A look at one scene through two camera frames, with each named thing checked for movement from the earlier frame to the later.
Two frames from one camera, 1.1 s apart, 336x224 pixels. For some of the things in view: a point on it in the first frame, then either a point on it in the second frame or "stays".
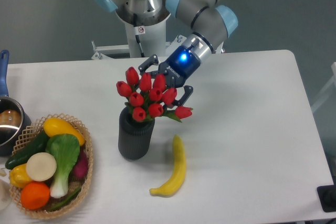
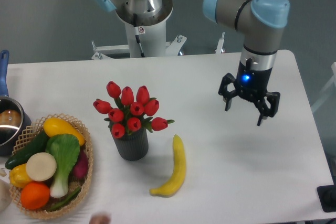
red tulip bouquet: (149, 98) -> (129, 112)
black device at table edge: (327, 196) stays
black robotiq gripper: (183, 61) -> (251, 83)
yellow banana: (174, 185) stays
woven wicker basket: (50, 168) stays
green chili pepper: (67, 199) stays
